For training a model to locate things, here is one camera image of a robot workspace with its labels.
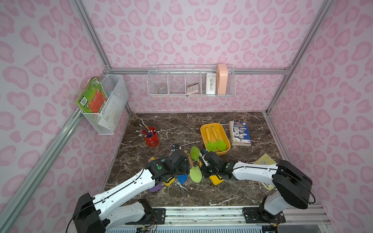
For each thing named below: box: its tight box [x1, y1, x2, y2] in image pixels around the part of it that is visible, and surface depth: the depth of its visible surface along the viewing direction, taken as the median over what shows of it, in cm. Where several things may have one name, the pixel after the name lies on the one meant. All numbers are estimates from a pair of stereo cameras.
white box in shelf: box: [205, 72, 217, 95], surface depth 95 cm
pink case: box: [217, 63, 228, 95], surface depth 85 cm
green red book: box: [75, 76, 109, 114], surface depth 73 cm
